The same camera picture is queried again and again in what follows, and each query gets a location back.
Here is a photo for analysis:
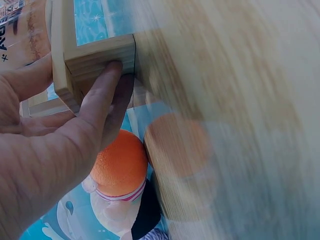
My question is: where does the person's left hand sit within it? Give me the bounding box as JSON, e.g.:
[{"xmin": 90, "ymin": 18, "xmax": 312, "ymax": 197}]
[{"xmin": 0, "ymin": 52, "xmax": 136, "ymax": 240}]

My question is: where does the light wooden box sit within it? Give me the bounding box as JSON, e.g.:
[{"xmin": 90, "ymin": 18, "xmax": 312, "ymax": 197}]
[{"xmin": 19, "ymin": 0, "xmax": 137, "ymax": 119}]

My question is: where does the orange and white plush toy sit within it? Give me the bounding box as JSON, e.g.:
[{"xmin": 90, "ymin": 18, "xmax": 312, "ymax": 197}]
[{"xmin": 81, "ymin": 128, "xmax": 163, "ymax": 240}]

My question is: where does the brown printed packet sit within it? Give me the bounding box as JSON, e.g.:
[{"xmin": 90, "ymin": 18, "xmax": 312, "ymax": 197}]
[{"xmin": 0, "ymin": 0, "xmax": 53, "ymax": 74}]

